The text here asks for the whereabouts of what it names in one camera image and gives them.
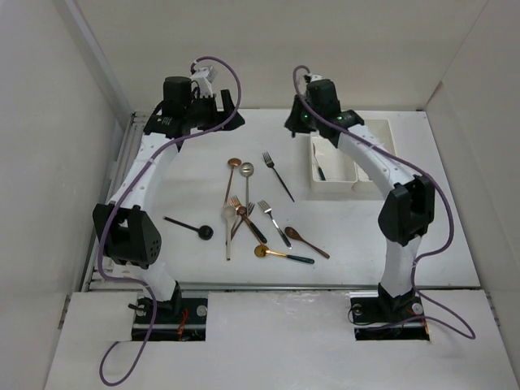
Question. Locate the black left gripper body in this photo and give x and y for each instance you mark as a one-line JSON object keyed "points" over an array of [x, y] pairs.
{"points": [[203, 114]]}

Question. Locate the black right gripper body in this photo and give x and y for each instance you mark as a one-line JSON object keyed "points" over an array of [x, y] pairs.
{"points": [[303, 119]]}

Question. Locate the copper long spoon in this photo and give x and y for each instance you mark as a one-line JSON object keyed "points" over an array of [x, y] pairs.
{"points": [[233, 163]]}

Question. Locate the silver slotted spoon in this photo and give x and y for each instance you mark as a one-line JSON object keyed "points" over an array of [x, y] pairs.
{"points": [[247, 170]]}

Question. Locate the gold spoon green handle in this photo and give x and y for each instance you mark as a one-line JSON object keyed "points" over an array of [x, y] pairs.
{"points": [[318, 166], [262, 251]]}

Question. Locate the black fork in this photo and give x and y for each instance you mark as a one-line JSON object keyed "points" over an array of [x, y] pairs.
{"points": [[270, 164]]}

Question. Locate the silver fork dark handle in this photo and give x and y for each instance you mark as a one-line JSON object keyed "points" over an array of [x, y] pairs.
{"points": [[267, 210]]}

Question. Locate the brown wooden spoon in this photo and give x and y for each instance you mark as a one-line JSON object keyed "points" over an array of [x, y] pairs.
{"points": [[292, 233]]}

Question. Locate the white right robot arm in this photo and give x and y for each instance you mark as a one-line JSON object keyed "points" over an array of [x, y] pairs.
{"points": [[409, 200]]}

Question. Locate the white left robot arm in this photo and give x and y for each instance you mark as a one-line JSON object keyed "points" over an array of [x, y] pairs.
{"points": [[123, 225]]}

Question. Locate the white spoon container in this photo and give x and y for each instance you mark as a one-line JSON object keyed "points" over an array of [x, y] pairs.
{"points": [[339, 168]]}

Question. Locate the white fork container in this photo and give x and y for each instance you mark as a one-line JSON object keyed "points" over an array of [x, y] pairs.
{"points": [[378, 132]]}

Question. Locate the white ceramic spoon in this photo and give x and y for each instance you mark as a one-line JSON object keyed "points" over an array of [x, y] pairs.
{"points": [[229, 214]]}

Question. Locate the small copper spoon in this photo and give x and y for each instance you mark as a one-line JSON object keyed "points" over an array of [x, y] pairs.
{"points": [[242, 212]]}

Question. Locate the copper fork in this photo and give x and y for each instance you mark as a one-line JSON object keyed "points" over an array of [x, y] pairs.
{"points": [[235, 202]]}

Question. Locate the black ladle spoon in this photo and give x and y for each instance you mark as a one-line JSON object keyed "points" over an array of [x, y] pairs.
{"points": [[204, 232]]}

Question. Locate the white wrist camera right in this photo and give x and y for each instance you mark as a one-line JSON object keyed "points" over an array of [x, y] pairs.
{"points": [[311, 77]]}

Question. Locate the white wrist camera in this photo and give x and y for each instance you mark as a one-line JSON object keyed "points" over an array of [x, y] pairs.
{"points": [[311, 77], [204, 77]]}

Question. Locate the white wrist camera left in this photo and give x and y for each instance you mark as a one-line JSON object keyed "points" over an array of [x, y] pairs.
{"points": [[204, 77]]}

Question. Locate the gold fork green handle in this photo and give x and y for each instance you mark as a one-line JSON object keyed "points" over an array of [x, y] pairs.
{"points": [[243, 212]]}

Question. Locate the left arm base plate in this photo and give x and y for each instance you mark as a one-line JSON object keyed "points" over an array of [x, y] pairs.
{"points": [[189, 324]]}

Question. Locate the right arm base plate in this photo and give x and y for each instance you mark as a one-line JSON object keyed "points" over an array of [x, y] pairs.
{"points": [[377, 317]]}

